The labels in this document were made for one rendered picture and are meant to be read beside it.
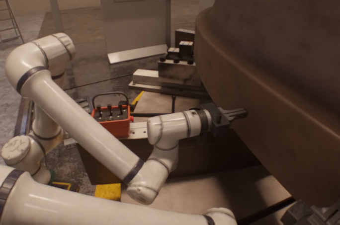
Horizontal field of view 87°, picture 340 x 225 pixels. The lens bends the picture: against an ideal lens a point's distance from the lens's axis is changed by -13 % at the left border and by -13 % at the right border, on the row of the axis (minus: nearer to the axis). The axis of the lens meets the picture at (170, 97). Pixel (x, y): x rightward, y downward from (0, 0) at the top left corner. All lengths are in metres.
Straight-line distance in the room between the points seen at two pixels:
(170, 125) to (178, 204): 0.73
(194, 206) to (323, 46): 1.01
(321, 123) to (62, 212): 0.59
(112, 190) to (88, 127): 1.17
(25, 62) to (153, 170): 0.51
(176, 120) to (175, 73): 1.41
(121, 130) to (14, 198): 0.72
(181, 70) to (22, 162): 1.48
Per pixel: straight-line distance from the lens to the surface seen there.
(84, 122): 0.63
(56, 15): 3.85
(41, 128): 1.16
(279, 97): 0.64
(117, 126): 1.05
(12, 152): 1.20
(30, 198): 0.44
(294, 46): 0.77
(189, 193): 1.32
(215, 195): 1.33
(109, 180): 1.37
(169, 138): 0.64
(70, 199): 0.44
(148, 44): 4.25
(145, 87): 2.23
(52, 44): 0.81
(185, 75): 2.01
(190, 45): 2.02
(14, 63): 0.74
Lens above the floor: 1.42
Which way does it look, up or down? 32 degrees down
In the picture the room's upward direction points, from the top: straight up
